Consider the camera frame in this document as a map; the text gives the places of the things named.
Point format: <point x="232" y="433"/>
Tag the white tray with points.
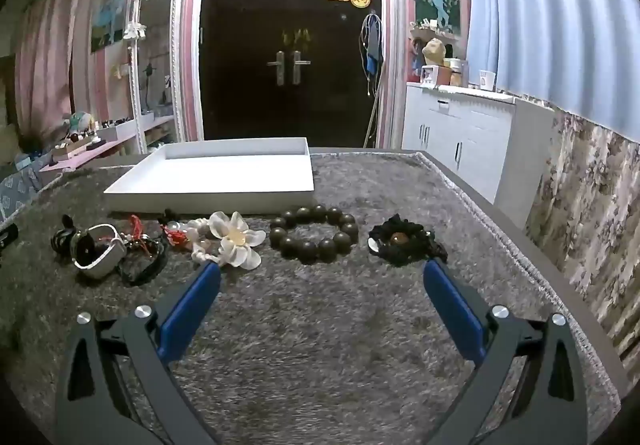
<point x="225" y="175"/>

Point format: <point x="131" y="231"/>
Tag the pink curtain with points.
<point x="50" y="65"/>

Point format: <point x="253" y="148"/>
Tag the white framed standing mirror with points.
<point x="155" y="75"/>

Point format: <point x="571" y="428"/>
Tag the white storage box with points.
<point x="120" y="129"/>

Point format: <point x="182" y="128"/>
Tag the small white pink box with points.
<point x="430" y="74"/>

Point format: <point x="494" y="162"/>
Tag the pink shelf unit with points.
<point x="115" y="145"/>

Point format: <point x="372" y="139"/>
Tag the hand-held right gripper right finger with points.
<point x="452" y="310"/>

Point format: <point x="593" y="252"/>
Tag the patterned blue box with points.
<point x="15" y="185"/>

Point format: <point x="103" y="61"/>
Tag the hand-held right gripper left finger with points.
<point x="192" y="310"/>

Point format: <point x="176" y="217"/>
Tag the wooden tray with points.
<point x="75" y="149"/>

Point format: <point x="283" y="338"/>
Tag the white bow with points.
<point x="135" y="30"/>

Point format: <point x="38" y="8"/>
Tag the green white plush toy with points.
<point x="80" y="121"/>

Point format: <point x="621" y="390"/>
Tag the blue figure wall poster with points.
<point x="110" y="15"/>

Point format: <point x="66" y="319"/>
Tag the floral fabric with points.
<point x="590" y="205"/>

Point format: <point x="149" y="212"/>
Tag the beige jar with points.
<point x="455" y="70"/>

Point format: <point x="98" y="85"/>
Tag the dark double door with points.
<point x="250" y="90"/>

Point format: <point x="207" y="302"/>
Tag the white mug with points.
<point x="486" y="80"/>

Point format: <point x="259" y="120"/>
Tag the blue curtain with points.
<point x="550" y="25"/>

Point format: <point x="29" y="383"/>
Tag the white cabinet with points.
<point x="465" y="145"/>

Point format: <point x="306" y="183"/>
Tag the wall shelf with trinkets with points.
<point x="432" y="30"/>

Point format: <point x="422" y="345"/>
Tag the grey shaggy mat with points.
<point x="325" y="350"/>

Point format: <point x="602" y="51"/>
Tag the yellow plush toy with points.
<point x="434" y="52"/>

